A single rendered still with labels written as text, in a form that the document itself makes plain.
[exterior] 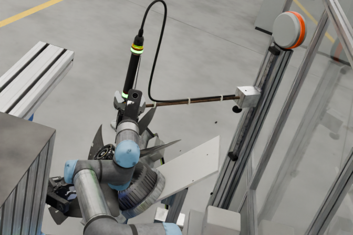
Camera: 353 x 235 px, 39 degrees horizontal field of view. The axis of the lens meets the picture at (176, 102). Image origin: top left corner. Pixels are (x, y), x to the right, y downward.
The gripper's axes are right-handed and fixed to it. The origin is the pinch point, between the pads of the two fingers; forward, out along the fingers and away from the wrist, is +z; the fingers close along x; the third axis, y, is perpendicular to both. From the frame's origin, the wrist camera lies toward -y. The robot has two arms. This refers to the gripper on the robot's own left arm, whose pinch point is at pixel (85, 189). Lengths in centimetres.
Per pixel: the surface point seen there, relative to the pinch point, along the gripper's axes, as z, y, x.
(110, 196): 6.8, -8.9, -1.1
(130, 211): 19.7, -5.8, 12.1
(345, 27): 74, -39, -85
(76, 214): -8.2, -11.1, 2.1
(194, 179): 41.2, -16.7, -8.4
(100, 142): 21.0, 32.0, 0.1
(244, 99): 68, -6, -39
